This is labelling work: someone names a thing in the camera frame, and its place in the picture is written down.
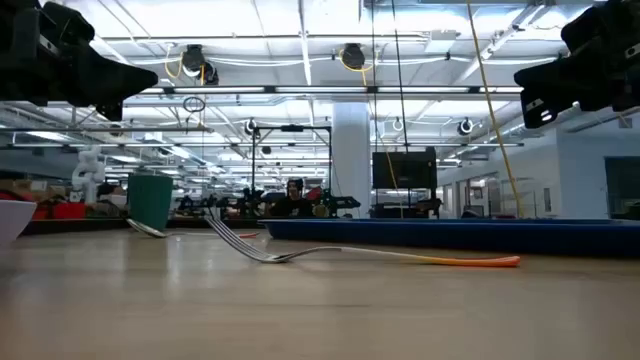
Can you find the person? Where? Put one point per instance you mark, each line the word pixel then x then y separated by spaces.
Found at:
pixel 292 200
pixel 107 196

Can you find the lavender plastic plate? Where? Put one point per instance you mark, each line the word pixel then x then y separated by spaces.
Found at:
pixel 12 220

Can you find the black monitor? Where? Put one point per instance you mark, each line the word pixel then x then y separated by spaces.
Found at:
pixel 404 169

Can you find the green plastic cup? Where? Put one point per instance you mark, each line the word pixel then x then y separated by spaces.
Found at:
pixel 150 200

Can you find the red storage bins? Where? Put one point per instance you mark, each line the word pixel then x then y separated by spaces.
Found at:
pixel 62 210

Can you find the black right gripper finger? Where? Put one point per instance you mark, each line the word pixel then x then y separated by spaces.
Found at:
pixel 550 77
pixel 545 107

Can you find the white building pillar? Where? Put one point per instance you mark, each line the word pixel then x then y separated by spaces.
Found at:
pixel 351 160

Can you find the white robot figure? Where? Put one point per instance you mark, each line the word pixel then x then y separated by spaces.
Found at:
pixel 89 172

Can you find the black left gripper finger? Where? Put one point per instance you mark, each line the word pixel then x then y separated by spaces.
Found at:
pixel 111 111
pixel 110 82

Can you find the blue plastic tray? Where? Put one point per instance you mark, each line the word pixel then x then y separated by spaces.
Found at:
pixel 450 235

